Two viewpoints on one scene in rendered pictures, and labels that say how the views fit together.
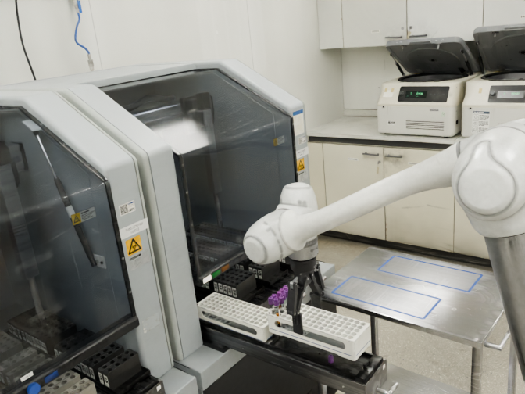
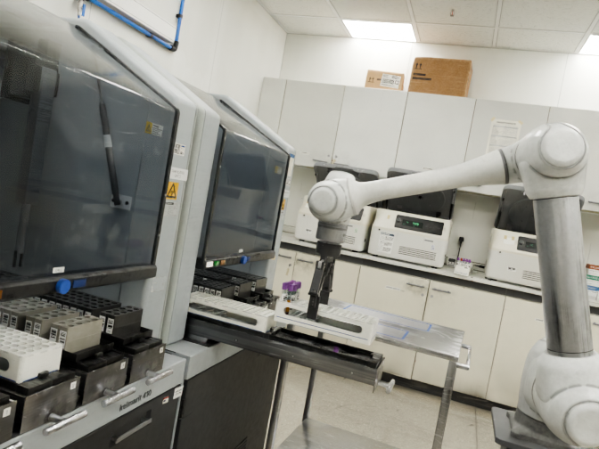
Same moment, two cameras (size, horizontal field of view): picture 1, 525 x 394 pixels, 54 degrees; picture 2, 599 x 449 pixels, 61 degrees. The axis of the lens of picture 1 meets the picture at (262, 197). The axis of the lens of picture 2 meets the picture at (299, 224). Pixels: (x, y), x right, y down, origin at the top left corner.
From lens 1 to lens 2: 76 cm
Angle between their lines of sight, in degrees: 26
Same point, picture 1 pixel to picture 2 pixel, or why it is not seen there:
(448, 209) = not seen: hidden behind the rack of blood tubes
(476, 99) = (384, 223)
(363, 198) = (421, 177)
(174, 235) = (199, 204)
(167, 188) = (208, 153)
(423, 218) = not seen: hidden behind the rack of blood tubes
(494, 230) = (556, 188)
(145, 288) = (166, 243)
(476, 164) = (558, 127)
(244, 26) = not seen: hidden behind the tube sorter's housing
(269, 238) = (340, 191)
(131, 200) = (184, 144)
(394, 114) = (313, 224)
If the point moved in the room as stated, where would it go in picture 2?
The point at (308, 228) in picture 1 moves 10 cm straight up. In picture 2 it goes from (374, 191) to (381, 152)
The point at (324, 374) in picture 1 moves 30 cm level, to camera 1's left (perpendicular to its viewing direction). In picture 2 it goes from (332, 361) to (230, 355)
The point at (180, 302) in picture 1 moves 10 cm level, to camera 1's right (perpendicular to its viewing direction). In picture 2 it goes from (182, 278) to (215, 281)
